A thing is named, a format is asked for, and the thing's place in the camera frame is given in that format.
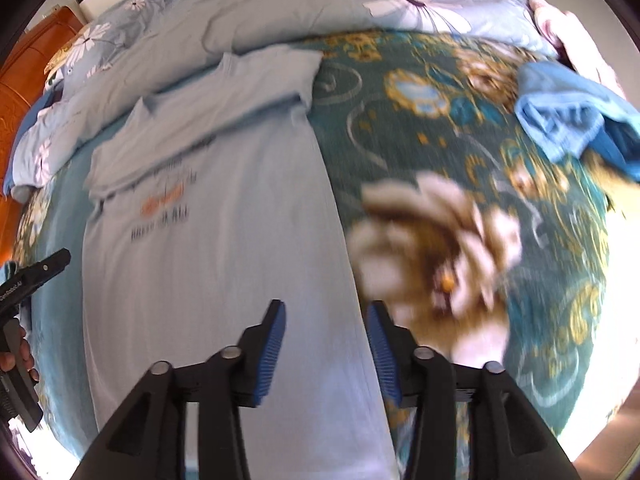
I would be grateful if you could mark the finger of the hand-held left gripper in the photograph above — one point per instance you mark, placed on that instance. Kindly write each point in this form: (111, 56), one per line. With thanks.
(47, 262)

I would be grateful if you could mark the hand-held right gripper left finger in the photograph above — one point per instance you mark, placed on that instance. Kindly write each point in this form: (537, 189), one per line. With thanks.
(272, 350)

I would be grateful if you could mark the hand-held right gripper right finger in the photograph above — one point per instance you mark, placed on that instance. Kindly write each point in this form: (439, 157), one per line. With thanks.
(382, 355)

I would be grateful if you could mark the light blue printed t-shirt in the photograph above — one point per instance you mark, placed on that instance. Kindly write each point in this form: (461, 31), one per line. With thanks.
(210, 240)

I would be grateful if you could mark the person's left hand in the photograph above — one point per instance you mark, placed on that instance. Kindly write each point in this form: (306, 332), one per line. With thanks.
(22, 352)

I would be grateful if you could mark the wooden headboard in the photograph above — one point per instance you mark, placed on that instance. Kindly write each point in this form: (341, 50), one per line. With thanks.
(25, 85)

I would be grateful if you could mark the teal floral blanket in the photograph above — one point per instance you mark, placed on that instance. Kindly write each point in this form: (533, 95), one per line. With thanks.
(425, 150)

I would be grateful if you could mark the blue cloth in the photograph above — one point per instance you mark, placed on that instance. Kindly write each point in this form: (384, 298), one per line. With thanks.
(565, 110)

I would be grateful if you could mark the light blue floral duvet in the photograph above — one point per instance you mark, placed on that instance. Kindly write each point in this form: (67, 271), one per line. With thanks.
(250, 25)

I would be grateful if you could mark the pink cloth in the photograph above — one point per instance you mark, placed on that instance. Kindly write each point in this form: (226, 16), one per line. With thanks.
(575, 35)

